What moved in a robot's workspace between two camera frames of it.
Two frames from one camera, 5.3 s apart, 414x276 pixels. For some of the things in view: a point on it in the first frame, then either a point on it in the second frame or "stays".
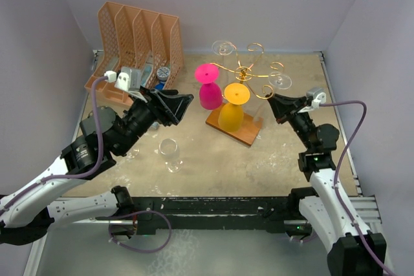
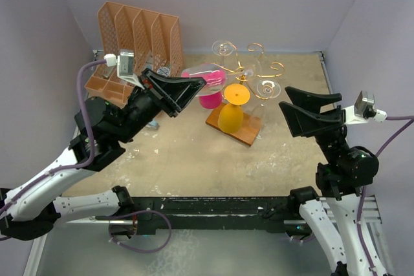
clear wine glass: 168,147 to 215,76
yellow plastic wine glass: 231,116 stays
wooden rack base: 248,132 stays
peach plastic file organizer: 132,37 stays
